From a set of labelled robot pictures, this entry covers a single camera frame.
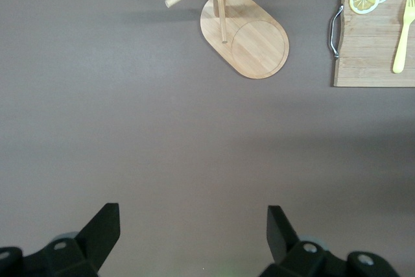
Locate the brown table mat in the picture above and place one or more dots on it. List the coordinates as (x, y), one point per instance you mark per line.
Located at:
(129, 127)

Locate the wooden mug tree rack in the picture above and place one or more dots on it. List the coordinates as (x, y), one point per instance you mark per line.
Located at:
(259, 50)

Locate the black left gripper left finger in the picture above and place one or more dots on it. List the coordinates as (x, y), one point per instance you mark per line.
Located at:
(97, 241)

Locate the yellow plastic fork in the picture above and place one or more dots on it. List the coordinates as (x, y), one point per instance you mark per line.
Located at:
(400, 53)

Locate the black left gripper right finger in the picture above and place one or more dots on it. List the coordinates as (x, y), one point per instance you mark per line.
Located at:
(282, 241)

